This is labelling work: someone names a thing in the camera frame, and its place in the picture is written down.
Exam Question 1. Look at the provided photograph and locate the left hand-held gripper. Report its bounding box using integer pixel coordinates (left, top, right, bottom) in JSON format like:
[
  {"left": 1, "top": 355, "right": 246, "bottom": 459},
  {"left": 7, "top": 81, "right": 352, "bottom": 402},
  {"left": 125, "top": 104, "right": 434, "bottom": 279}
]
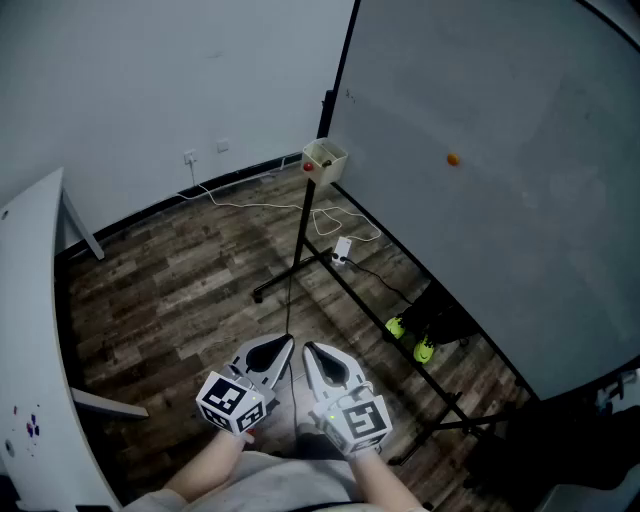
[{"left": 195, "top": 333, "right": 295, "bottom": 437}]

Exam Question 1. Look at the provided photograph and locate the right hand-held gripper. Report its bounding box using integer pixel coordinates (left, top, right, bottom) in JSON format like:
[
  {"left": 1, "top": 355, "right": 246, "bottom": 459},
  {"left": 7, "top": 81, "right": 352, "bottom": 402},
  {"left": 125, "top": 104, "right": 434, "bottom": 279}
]
[{"left": 302, "top": 341, "right": 393, "bottom": 457}]

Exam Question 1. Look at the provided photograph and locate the person's right forearm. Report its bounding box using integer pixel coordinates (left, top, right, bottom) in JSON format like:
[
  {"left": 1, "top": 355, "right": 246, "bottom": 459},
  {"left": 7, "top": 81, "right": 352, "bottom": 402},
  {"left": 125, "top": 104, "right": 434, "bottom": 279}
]
[{"left": 348, "top": 443, "right": 427, "bottom": 512}]

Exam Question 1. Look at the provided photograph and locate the person's left forearm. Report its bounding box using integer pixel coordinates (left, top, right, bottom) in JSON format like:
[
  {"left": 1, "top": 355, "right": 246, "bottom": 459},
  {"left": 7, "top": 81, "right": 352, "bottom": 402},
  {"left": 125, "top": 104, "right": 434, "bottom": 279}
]
[{"left": 163, "top": 430, "right": 247, "bottom": 505}]

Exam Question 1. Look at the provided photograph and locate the grey whiteboard panel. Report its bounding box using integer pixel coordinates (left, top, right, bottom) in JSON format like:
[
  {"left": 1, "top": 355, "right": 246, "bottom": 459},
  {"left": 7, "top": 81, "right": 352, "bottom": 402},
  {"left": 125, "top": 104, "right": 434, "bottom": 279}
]
[{"left": 327, "top": 0, "right": 640, "bottom": 401}]

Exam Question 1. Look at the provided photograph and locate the person's grey shirt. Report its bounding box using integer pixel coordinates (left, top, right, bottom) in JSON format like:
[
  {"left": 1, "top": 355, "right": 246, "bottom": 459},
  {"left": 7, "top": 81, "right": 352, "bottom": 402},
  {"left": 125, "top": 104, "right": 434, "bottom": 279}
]
[{"left": 124, "top": 449, "right": 431, "bottom": 512}]

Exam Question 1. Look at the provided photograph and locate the white power strip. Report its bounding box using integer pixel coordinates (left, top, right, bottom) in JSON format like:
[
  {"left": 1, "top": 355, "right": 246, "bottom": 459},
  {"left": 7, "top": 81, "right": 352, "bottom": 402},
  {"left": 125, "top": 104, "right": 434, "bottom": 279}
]
[{"left": 331, "top": 236, "right": 354, "bottom": 268}]

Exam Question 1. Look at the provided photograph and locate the cream plastic holder box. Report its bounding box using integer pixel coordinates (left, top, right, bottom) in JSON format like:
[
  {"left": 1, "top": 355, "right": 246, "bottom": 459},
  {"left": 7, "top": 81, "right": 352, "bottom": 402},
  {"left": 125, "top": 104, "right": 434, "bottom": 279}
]
[{"left": 301, "top": 137, "right": 349, "bottom": 187}]

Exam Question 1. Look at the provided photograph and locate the white desk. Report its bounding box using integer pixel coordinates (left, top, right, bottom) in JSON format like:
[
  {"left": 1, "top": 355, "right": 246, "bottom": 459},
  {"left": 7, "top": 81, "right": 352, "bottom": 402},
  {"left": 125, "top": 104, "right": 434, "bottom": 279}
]
[{"left": 0, "top": 167, "right": 151, "bottom": 512}]

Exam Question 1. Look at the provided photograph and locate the thin black cable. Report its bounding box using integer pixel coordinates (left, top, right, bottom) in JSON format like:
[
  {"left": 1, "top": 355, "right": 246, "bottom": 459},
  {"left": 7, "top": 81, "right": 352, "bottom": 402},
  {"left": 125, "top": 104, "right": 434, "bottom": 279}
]
[{"left": 284, "top": 259, "right": 301, "bottom": 431}]

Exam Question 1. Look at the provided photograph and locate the black power cable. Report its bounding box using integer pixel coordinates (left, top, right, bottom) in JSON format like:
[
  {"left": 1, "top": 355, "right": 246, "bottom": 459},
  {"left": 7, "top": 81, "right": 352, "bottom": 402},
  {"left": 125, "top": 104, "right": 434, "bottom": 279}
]
[{"left": 341, "top": 255, "right": 415, "bottom": 306}]

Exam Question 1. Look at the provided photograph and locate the white cable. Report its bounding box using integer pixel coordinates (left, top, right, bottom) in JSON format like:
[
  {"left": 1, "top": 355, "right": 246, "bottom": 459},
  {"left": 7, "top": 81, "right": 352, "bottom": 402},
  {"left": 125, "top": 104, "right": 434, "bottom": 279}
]
[
  {"left": 174, "top": 158, "right": 384, "bottom": 245},
  {"left": 174, "top": 155, "right": 301, "bottom": 200}
]

